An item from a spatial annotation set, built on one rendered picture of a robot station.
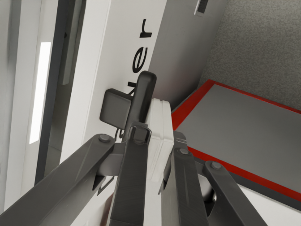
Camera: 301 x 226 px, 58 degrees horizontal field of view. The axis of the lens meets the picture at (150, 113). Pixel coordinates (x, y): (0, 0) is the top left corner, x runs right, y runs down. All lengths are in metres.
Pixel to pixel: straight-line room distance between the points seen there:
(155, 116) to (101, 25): 0.07
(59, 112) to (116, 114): 0.14
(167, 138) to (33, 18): 0.11
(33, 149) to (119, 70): 0.10
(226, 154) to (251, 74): 0.65
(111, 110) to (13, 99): 0.07
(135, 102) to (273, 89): 0.94
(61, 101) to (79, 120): 0.13
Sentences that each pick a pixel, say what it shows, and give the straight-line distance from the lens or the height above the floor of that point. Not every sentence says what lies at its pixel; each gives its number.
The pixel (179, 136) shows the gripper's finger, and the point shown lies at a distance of 0.18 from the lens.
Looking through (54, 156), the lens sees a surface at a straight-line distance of 0.35.
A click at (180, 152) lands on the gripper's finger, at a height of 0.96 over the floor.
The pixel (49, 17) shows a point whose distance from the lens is 0.20.
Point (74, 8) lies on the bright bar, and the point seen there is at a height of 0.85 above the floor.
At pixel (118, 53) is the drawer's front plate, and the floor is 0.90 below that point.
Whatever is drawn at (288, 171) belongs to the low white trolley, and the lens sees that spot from 0.53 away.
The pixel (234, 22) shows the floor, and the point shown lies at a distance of 1.10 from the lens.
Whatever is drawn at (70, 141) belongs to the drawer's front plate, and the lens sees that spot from 0.22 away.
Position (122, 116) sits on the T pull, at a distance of 0.21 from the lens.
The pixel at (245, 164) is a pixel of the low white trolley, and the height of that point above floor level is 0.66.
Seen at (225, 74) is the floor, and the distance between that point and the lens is 1.11.
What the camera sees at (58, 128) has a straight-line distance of 0.36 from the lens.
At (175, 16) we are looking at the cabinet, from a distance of 0.47.
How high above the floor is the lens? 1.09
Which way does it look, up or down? 64 degrees down
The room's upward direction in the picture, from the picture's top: 127 degrees counter-clockwise
